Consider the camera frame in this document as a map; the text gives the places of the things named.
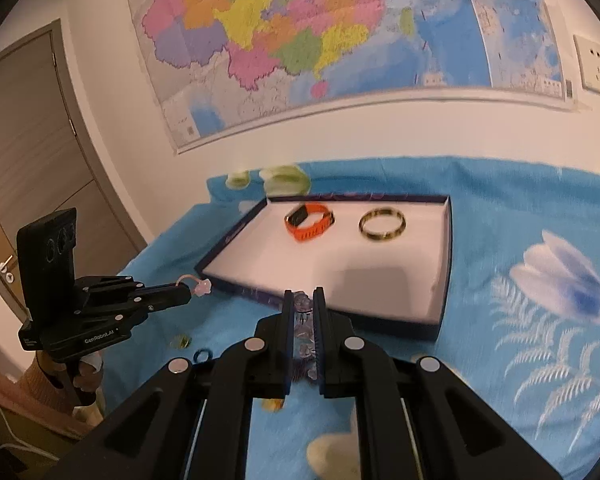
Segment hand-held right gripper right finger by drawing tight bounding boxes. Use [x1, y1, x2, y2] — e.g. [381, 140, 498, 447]
[312, 287, 567, 480]

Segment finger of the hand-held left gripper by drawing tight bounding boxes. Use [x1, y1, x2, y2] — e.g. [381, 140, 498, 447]
[82, 286, 194, 328]
[80, 275, 185, 296]

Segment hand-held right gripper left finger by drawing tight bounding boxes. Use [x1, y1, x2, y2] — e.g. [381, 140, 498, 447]
[42, 289, 296, 480]

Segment clear flower bead bracelet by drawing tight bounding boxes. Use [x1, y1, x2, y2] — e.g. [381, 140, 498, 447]
[292, 290, 317, 386]

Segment pink charm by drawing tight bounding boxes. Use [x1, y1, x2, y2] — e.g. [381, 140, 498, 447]
[177, 274, 214, 297]

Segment white shallow box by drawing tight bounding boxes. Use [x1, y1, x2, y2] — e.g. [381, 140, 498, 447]
[195, 194, 454, 342]

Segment black ring green cord charm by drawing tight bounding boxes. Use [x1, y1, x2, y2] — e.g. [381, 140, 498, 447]
[172, 336, 214, 365]

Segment person's left forearm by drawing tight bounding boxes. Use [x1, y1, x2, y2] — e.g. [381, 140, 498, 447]
[20, 349, 78, 413]

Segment person's left hand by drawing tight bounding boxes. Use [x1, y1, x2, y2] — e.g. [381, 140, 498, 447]
[74, 351, 105, 402]

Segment orange smart band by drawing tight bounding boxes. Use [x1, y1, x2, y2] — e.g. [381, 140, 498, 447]
[284, 201, 336, 242]

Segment tortoiseshell bangle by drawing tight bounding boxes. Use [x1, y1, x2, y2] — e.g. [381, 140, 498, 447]
[358, 208, 407, 242]

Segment blue floral blanket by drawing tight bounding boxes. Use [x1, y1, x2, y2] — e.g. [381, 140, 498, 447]
[100, 156, 600, 480]

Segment white cable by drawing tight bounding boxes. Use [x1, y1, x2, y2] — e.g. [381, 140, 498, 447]
[0, 400, 62, 461]

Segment colourful wall map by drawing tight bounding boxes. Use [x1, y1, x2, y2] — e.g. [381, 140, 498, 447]
[127, 0, 579, 156]

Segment white wall socket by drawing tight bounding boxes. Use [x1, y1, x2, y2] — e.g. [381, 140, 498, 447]
[573, 34, 600, 100]

